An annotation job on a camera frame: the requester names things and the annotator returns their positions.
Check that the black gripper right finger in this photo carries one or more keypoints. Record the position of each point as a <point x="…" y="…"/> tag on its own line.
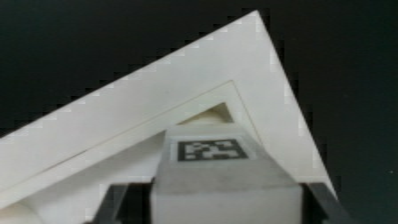
<point x="321" y="208"/>

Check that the white square tabletop part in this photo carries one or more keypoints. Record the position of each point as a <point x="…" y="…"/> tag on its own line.
<point x="119" y="162"/>

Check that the white fence right segment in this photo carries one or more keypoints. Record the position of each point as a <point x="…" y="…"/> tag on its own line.
<point x="222" y="71"/>

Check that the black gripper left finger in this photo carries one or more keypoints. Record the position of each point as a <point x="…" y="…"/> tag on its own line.
<point x="124" y="207"/>

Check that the white table leg with tag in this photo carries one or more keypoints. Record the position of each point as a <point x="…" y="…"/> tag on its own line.
<point x="220" y="183"/>

